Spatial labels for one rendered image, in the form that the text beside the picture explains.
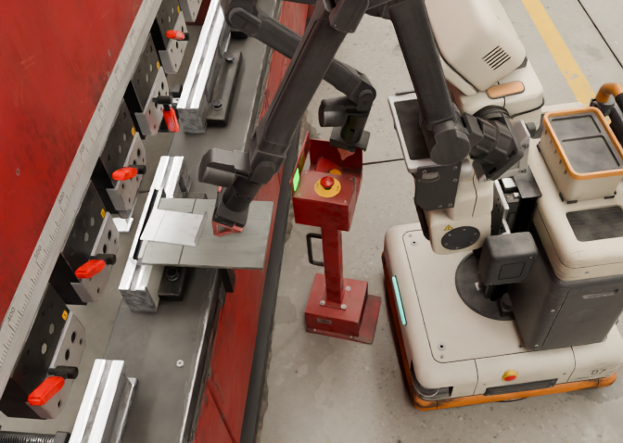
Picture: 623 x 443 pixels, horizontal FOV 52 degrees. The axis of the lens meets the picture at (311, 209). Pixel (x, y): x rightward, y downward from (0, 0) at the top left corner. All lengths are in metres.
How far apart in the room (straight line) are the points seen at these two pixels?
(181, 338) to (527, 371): 1.11
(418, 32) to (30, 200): 0.63
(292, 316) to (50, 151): 1.57
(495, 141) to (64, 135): 0.77
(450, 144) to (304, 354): 1.32
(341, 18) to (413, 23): 0.13
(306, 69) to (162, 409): 0.74
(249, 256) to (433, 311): 0.90
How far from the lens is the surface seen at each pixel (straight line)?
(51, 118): 1.01
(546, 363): 2.12
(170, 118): 1.40
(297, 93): 1.09
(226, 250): 1.38
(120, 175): 1.15
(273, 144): 1.16
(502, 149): 1.28
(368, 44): 3.51
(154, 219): 1.48
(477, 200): 1.62
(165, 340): 1.45
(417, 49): 1.08
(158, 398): 1.39
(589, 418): 2.38
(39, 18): 1.00
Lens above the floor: 2.11
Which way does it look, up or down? 51 degrees down
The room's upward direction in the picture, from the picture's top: 6 degrees counter-clockwise
